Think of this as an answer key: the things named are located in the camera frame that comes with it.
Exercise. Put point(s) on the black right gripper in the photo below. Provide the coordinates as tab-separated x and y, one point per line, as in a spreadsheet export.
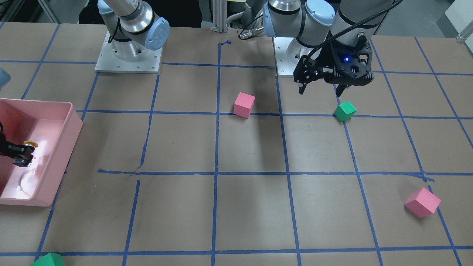
14	152

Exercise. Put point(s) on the green foam cube bottom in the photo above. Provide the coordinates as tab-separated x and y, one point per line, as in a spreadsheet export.
50	259

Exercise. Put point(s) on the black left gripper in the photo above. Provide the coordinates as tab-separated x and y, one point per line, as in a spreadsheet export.
326	58

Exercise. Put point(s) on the green foam cube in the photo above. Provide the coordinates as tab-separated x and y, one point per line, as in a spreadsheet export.
50	259
345	111

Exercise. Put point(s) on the pink foam cube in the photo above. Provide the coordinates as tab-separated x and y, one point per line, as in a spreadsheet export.
243	105
422	202

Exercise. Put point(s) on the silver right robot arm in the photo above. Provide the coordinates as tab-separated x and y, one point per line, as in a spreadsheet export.
157	109

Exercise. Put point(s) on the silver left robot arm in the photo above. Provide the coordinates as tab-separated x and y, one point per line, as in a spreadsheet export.
315	23

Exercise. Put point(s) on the yellow push button switch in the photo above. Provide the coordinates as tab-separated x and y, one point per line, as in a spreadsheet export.
31	144

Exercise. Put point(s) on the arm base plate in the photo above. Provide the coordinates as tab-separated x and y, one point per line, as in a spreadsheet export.
127	58
288	52

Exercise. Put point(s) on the aluminium frame post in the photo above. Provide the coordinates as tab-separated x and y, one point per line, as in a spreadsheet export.
219	16

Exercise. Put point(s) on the pink plastic bin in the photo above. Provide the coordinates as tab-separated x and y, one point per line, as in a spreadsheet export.
54	127

